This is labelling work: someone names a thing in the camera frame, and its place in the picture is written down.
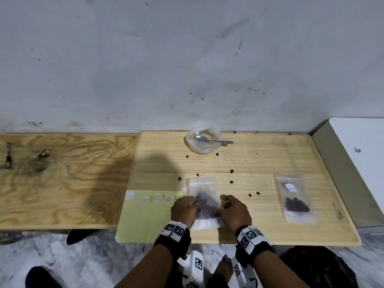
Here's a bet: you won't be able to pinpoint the person's left hand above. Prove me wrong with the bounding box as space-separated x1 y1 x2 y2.
170 196 201 228

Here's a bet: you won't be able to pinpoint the person's right hand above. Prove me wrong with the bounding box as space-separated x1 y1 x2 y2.
214 194 252 234

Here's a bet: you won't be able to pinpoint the group of white sticker labels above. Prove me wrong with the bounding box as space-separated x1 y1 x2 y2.
141 193 175 202

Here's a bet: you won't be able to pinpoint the clear zip plastic bag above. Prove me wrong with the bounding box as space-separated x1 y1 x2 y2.
186 176 225 231
274 174 318 224

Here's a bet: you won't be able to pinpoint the coffee beans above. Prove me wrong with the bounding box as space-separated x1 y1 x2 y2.
177 130 292 198

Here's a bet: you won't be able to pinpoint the metal spoon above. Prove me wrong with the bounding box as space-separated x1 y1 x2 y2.
194 135 234 146

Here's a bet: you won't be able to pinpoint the person's left forearm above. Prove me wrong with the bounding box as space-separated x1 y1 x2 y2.
114 244 174 288

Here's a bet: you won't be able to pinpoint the person's right forearm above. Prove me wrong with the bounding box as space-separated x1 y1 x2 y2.
254 250 311 288

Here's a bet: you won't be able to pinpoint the person's bare foot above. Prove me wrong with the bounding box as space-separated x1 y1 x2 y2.
214 256 234 284

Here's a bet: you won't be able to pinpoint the black left wristband with markers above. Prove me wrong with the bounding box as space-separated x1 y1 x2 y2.
153 221 192 261

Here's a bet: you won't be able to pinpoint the black wristband with markers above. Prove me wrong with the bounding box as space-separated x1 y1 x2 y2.
235 225 275 267
153 221 192 261

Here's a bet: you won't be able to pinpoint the black right wristband with markers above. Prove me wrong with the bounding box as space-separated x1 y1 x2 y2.
235 225 275 267

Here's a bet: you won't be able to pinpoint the yellow-green backing sheet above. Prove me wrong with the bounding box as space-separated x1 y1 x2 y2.
115 190 184 244

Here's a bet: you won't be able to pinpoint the translucent plastic bowl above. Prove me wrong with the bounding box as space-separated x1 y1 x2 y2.
184 126 223 155

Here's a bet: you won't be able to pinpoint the black crumpled plastic sack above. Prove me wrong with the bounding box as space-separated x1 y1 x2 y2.
280 246 359 288

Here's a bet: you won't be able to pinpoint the flat black object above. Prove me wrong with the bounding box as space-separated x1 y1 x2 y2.
66 229 101 246

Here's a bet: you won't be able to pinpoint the plywood board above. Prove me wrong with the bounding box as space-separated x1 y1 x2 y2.
0 134 140 231

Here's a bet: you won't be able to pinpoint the white table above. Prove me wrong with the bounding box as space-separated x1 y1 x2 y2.
310 118 384 228

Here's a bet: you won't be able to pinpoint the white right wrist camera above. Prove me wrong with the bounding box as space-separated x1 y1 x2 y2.
232 257 256 288

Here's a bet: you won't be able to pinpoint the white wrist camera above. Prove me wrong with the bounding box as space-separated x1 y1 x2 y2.
177 250 204 288
232 257 256 288

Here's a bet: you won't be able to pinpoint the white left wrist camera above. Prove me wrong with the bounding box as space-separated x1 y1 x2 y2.
177 250 204 288

